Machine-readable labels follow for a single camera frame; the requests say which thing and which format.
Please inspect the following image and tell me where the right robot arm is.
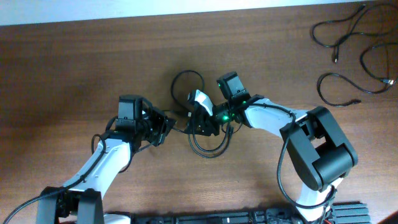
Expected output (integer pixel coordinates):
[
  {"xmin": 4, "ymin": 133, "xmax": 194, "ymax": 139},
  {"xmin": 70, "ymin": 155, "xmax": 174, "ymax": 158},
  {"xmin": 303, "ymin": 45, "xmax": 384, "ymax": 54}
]
[{"xmin": 186, "ymin": 72, "xmax": 358, "ymax": 223}]

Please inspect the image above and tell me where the black USB cable long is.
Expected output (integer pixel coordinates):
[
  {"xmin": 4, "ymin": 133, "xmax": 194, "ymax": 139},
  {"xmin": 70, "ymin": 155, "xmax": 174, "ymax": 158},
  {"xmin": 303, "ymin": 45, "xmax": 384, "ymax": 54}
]
[{"xmin": 172, "ymin": 121, "xmax": 235, "ymax": 159}]

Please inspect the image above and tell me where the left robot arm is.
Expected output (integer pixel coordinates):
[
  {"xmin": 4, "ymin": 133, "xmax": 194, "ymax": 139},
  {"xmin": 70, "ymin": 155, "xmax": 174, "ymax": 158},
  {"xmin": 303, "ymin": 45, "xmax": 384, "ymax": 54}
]
[{"xmin": 36, "ymin": 95, "xmax": 176, "ymax": 223}]

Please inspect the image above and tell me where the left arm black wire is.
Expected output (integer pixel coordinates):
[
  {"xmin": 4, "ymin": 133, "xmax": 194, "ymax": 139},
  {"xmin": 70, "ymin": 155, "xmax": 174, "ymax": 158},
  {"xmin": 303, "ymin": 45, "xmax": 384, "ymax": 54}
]
[{"xmin": 2, "ymin": 98, "xmax": 162, "ymax": 224}]

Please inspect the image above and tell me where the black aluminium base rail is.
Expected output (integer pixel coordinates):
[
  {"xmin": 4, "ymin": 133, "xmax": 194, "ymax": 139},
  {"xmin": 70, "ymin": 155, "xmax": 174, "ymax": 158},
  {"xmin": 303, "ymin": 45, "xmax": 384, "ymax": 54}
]
[{"xmin": 104, "ymin": 202, "xmax": 371, "ymax": 224}]

